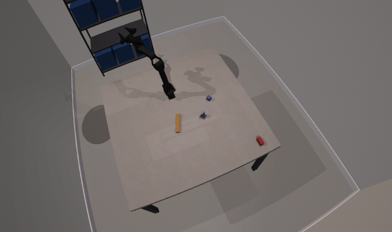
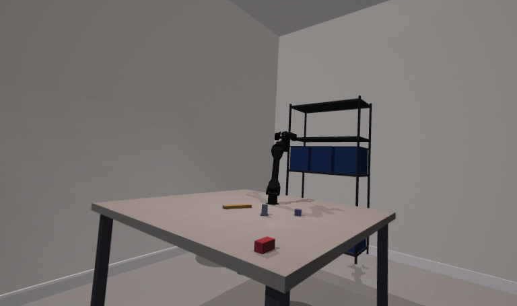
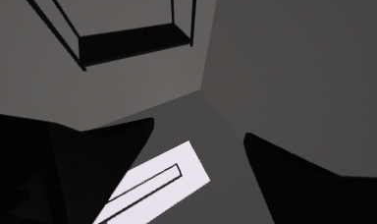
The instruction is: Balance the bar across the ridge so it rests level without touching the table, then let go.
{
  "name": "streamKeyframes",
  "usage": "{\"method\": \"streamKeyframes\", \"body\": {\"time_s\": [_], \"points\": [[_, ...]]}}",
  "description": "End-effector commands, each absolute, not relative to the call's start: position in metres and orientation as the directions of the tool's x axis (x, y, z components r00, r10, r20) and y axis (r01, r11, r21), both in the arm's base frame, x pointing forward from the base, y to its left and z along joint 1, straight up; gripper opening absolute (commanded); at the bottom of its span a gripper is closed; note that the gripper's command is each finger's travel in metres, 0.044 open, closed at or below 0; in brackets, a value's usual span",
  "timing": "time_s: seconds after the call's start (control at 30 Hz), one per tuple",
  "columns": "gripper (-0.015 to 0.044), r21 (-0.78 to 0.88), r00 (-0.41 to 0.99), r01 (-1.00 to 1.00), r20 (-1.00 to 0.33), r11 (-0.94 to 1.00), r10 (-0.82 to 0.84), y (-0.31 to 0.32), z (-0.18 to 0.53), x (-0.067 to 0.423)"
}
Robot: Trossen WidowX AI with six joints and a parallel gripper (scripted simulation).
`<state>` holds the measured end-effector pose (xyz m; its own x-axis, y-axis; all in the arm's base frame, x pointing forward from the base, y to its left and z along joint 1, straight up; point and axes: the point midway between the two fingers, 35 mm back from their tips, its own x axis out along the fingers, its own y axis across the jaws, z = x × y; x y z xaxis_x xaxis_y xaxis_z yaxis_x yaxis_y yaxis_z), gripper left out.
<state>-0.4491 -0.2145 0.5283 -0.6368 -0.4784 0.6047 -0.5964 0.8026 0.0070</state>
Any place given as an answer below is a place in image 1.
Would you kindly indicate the red block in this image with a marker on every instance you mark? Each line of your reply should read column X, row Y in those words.
column 260, row 141

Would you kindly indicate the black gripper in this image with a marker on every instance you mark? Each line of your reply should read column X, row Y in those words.
column 129, row 37

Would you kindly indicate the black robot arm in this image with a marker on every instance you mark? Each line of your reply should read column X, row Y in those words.
column 159, row 66

